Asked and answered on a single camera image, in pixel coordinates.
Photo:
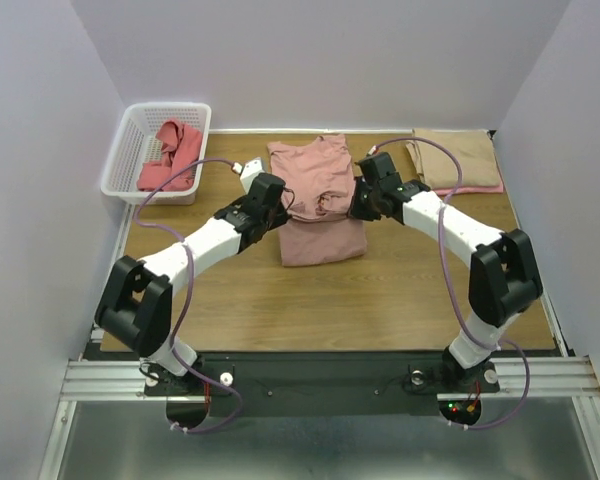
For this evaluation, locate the crumpled red t shirt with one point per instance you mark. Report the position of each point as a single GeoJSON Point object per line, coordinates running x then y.
{"type": "Point", "coordinates": [181, 146]}

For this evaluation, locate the pink printed t shirt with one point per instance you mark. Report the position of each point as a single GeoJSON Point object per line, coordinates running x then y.
{"type": "Point", "coordinates": [321, 184]}

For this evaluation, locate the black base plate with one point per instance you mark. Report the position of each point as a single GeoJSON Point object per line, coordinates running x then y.
{"type": "Point", "coordinates": [313, 384]}

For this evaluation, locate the circuit board with leds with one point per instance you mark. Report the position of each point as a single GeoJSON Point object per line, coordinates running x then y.
{"type": "Point", "coordinates": [466, 411]}

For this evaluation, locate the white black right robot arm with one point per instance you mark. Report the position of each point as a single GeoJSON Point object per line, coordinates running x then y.
{"type": "Point", "coordinates": [504, 279]}

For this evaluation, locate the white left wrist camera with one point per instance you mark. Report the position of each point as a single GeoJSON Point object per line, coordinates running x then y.
{"type": "Point", "coordinates": [248, 171]}

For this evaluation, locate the white round knob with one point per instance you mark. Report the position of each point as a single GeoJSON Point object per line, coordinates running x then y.
{"type": "Point", "coordinates": [226, 379]}

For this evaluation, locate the folded beige t shirt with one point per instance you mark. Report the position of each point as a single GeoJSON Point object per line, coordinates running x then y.
{"type": "Point", "coordinates": [473, 150]}

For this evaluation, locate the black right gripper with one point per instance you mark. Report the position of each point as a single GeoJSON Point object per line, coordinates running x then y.
{"type": "Point", "coordinates": [359, 208]}

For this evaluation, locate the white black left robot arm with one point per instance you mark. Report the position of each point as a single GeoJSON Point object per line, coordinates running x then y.
{"type": "Point", "coordinates": [136, 304]}

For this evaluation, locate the silver round knob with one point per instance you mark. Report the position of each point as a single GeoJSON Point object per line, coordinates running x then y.
{"type": "Point", "coordinates": [417, 378]}

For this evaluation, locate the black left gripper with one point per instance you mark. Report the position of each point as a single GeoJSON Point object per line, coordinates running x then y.
{"type": "Point", "coordinates": [282, 217]}

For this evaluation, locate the aluminium frame rail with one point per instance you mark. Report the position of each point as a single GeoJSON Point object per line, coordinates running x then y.
{"type": "Point", "coordinates": [543, 423]}

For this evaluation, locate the folded pink t shirt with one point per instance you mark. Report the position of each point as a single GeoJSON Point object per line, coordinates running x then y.
{"type": "Point", "coordinates": [474, 183]}

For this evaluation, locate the white plastic basket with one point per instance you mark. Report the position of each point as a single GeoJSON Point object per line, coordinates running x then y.
{"type": "Point", "coordinates": [135, 143]}

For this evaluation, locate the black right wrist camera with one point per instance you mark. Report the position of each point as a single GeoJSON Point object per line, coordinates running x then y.
{"type": "Point", "coordinates": [378, 170]}

